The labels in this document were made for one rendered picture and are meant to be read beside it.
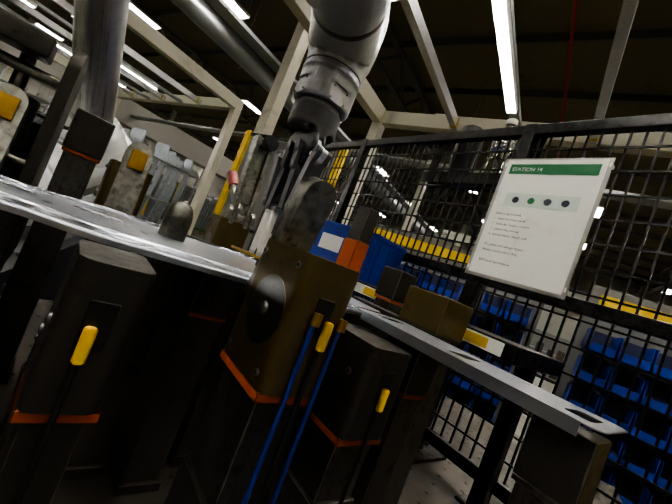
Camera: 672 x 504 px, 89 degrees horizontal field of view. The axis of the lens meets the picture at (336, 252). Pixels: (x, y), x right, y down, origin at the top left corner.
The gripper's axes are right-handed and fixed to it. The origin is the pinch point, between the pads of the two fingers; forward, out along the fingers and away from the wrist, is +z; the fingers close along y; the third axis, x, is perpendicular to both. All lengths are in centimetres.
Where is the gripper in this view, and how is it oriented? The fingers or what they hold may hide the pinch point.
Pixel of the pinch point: (269, 234)
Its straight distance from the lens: 52.4
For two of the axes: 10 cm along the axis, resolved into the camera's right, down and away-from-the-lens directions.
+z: -3.6, 9.3, -0.4
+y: 5.9, 1.9, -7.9
